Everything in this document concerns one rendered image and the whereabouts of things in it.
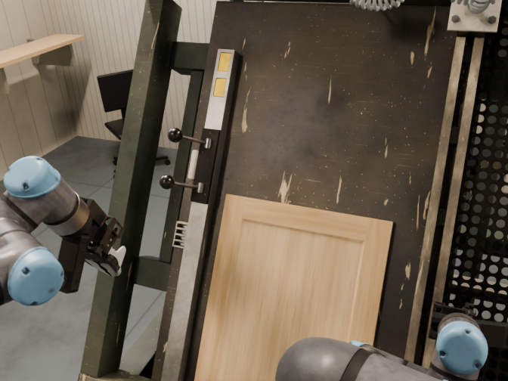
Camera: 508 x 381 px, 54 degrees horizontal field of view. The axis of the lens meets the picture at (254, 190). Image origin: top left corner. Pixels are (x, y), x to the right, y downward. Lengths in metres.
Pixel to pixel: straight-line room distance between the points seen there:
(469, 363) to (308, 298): 0.50
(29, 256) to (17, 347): 2.38
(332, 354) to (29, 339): 2.68
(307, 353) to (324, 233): 0.71
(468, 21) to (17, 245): 0.99
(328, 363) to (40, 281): 0.41
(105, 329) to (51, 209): 0.67
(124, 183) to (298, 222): 0.51
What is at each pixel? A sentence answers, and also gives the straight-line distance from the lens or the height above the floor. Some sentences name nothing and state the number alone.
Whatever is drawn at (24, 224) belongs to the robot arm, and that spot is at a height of 1.60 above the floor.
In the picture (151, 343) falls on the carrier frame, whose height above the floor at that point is 0.79.
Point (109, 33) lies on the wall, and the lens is 5.00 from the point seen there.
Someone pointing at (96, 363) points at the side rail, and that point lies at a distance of 1.54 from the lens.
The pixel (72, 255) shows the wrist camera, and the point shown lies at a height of 1.48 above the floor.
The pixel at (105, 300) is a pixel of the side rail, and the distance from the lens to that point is 1.49.
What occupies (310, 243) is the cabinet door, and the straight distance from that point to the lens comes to 1.27.
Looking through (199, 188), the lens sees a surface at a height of 1.39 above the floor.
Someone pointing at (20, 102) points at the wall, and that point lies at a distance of 5.11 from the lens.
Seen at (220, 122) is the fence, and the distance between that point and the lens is 1.35.
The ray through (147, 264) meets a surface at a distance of 1.51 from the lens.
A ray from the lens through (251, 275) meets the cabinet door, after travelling 1.32.
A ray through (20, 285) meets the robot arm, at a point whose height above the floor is 1.60.
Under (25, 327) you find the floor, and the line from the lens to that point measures 3.23.
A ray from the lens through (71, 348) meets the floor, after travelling 3.00.
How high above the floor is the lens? 2.02
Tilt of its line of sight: 29 degrees down
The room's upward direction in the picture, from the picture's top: 2 degrees counter-clockwise
